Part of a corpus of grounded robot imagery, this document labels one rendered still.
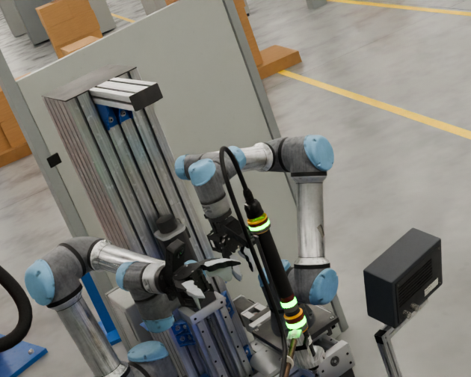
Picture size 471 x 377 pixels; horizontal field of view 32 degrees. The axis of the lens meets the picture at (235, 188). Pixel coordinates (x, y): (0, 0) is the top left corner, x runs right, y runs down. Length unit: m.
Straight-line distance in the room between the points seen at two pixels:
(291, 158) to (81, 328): 0.83
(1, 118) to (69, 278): 8.64
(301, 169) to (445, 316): 2.09
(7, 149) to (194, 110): 7.40
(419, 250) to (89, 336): 1.03
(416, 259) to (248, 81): 1.72
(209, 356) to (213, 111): 1.47
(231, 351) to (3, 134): 8.49
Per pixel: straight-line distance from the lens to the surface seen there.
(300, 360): 1.84
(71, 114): 2.48
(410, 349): 4.35
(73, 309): 2.41
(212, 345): 2.76
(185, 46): 3.80
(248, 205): 1.69
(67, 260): 2.38
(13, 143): 11.02
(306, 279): 2.61
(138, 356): 2.55
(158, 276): 2.01
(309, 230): 2.61
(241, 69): 3.99
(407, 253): 2.60
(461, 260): 4.96
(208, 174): 2.24
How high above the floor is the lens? 2.49
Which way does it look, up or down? 21 degrees down
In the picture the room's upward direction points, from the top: 21 degrees counter-clockwise
